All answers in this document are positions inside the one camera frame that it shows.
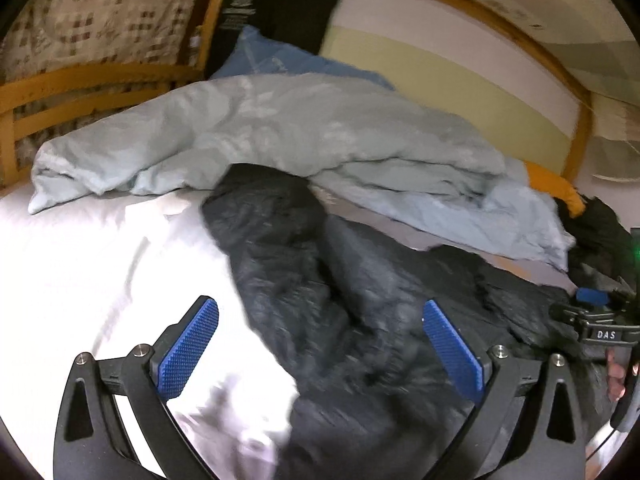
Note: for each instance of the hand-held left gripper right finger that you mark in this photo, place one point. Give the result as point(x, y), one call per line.
point(452, 350)

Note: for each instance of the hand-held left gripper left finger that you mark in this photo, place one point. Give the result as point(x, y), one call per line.
point(187, 350)

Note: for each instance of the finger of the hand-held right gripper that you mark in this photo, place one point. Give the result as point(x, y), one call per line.
point(592, 296)

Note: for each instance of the black down jacket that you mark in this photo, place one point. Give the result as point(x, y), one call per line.
point(350, 310)

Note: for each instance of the person's right hand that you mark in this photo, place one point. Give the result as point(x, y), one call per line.
point(616, 375)

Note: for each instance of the black puffy coat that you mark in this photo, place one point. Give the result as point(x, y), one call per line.
point(600, 230)

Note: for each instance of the orange pillow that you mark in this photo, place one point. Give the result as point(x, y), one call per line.
point(555, 185)

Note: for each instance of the white bed sheet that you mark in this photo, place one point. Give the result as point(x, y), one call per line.
point(100, 260)

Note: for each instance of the light blue duvet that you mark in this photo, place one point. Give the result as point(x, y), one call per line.
point(300, 125)

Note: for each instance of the pastel checked bunk bedding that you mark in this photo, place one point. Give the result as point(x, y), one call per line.
point(550, 10)

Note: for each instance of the blue pillow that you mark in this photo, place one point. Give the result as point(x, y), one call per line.
point(270, 60)

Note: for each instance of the patterned brown checked curtain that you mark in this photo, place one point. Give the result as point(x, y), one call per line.
point(100, 10)

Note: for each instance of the black hanging garment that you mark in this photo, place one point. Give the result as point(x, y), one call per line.
point(290, 5)

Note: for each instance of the wooden bunk bed frame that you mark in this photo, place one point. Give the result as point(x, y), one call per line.
point(75, 80)

